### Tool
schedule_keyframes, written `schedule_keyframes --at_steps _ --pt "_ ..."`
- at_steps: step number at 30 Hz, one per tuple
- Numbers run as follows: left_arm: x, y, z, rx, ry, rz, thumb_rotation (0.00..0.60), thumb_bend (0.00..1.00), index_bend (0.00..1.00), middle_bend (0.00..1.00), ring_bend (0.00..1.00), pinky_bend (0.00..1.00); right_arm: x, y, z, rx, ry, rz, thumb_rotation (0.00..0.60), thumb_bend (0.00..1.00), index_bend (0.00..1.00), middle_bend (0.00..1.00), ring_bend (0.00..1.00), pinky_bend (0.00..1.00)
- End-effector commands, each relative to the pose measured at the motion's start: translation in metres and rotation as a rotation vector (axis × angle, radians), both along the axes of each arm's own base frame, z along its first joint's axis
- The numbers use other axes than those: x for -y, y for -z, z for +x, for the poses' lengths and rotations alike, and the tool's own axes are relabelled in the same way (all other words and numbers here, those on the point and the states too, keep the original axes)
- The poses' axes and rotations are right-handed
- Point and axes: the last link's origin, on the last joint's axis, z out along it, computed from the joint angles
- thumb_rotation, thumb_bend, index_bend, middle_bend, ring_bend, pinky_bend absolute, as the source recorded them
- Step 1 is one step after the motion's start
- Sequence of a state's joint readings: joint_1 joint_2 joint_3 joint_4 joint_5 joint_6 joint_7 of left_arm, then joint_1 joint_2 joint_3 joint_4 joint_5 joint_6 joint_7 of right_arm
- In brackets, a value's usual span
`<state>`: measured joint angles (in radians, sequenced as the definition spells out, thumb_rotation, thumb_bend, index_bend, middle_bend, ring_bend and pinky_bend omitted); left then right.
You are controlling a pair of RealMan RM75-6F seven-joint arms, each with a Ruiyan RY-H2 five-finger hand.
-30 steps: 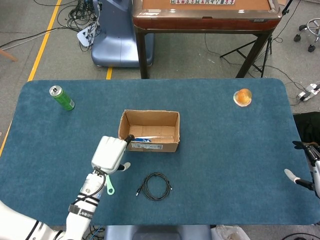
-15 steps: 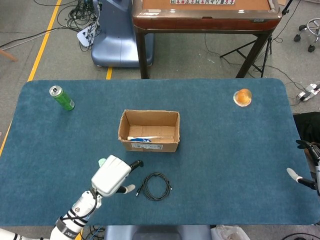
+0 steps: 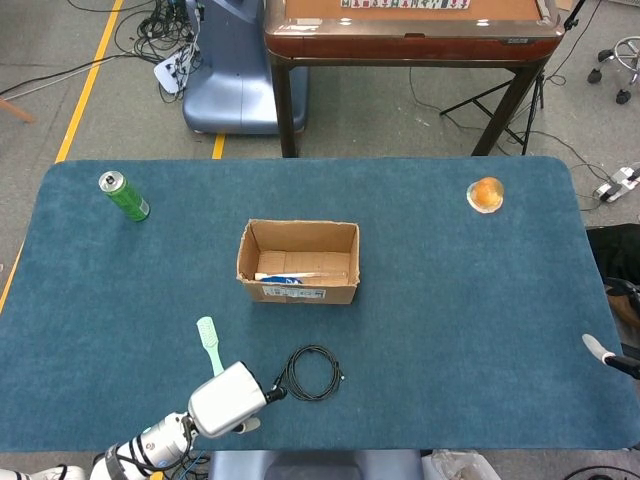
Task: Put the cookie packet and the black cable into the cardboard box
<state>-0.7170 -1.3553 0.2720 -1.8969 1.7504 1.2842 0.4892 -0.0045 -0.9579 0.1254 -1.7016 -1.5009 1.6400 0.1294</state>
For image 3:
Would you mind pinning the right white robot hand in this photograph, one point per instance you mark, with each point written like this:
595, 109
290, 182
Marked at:
600, 350

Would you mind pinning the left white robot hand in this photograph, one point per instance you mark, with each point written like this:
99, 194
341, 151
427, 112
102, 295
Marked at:
225, 400

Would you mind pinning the blue snack packet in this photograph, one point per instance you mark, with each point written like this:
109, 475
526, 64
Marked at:
282, 280

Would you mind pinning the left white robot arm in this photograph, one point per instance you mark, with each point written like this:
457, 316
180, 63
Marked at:
155, 442

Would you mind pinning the open cardboard box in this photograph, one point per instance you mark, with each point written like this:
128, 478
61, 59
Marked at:
300, 295

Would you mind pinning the clear plastic bag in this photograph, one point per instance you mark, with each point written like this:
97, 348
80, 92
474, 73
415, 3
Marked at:
460, 467

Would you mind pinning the mint green plastic brush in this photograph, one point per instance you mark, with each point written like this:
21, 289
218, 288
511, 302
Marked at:
205, 330

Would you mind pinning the person in black clothes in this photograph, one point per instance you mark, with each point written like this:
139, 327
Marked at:
620, 250

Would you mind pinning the blue-grey robot own base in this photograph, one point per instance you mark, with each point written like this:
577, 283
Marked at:
315, 467

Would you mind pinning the white and grey power strip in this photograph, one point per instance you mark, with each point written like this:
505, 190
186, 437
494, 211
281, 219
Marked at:
612, 190

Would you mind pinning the blue felt table mat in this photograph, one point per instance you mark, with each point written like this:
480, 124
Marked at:
425, 300

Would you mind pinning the orange fruit jelly cup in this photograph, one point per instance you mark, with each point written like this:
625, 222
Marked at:
486, 195

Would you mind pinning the green drink can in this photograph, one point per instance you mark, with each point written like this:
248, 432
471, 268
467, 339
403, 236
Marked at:
127, 200

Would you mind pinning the black tripod stand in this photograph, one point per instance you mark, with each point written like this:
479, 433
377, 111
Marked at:
539, 90

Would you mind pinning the chrome stool with casters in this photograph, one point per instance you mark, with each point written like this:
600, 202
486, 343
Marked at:
627, 50

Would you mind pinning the white power strip with plugs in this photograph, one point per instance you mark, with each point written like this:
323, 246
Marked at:
167, 75

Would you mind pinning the light wooden leg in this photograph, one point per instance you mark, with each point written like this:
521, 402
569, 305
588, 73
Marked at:
17, 112

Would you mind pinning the brown mahjong table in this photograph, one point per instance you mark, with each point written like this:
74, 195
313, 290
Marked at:
400, 47

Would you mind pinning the face-up mahjong tile row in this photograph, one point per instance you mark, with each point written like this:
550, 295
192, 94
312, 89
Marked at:
400, 4

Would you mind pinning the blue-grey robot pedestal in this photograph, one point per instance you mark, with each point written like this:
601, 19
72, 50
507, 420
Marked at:
235, 75

